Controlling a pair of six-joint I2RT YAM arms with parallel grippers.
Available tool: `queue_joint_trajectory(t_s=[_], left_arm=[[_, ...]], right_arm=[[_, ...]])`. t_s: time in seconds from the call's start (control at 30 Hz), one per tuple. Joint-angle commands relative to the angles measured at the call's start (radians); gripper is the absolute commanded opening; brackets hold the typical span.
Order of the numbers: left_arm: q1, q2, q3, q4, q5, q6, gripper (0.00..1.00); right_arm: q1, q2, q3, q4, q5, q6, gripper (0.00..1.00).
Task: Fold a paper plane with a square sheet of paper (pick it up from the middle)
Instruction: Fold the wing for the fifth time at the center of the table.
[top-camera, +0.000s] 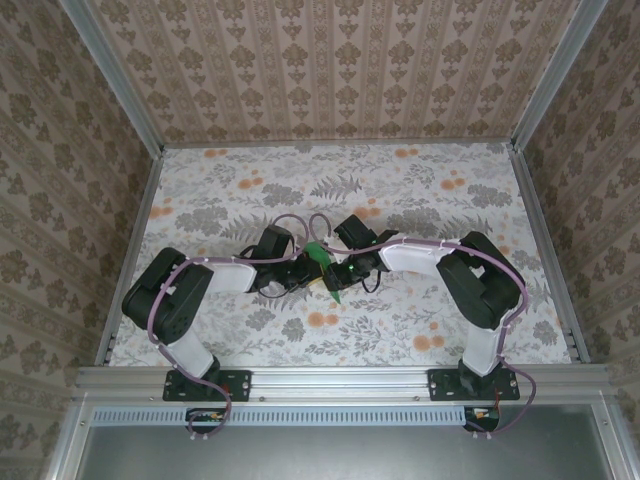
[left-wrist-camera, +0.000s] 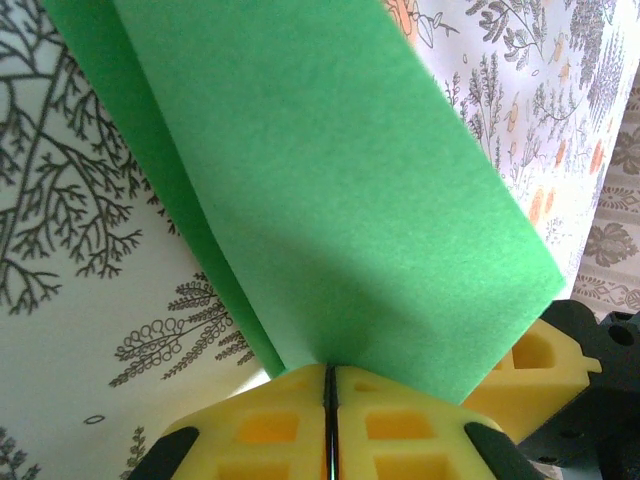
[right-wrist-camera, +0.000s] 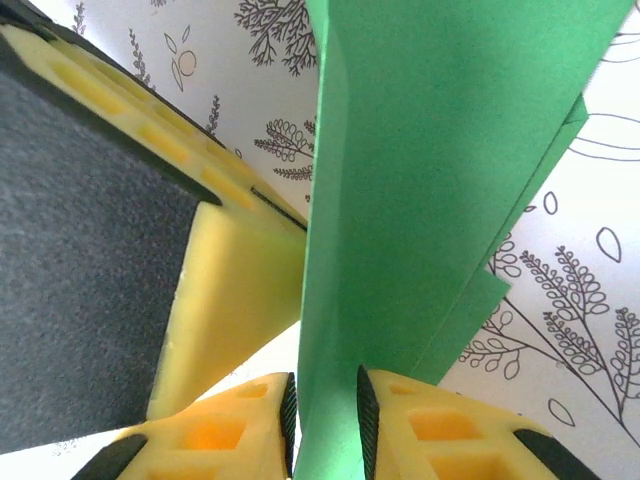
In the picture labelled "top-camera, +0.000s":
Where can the grey metal sheet panel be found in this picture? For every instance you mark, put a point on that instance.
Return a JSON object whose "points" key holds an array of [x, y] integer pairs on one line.
{"points": [[350, 455]]}

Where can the aluminium frame post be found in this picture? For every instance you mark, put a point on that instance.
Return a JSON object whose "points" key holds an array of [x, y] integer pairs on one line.
{"points": [[555, 75], [115, 80]]}

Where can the aluminium side rail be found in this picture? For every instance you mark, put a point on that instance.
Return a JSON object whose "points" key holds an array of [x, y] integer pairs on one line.
{"points": [[531, 200], [130, 255]]}

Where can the thin aluminium rail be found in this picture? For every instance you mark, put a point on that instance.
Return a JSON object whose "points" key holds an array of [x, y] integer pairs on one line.
{"points": [[340, 144]]}

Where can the black connector board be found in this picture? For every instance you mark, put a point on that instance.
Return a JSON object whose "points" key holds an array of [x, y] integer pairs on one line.
{"points": [[482, 415], [205, 417]]}

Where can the wide aluminium frame rail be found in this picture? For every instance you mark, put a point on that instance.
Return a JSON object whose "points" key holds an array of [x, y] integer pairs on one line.
{"points": [[340, 382]]}

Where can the green paper sheet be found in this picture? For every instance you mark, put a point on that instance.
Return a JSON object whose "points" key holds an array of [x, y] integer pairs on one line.
{"points": [[317, 252]]}

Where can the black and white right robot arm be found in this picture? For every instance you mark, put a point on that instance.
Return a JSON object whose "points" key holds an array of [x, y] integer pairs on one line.
{"points": [[480, 285]]}

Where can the white right camera bracket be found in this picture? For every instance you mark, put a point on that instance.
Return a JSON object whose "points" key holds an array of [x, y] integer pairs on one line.
{"points": [[340, 254]]}

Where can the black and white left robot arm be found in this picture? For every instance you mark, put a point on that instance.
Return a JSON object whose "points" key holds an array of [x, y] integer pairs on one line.
{"points": [[170, 300]]}

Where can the floral table cover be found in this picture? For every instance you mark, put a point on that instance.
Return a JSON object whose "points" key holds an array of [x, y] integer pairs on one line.
{"points": [[400, 310]]}

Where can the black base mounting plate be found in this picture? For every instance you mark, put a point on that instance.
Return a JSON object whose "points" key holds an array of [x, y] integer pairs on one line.
{"points": [[440, 385], [240, 385]]}

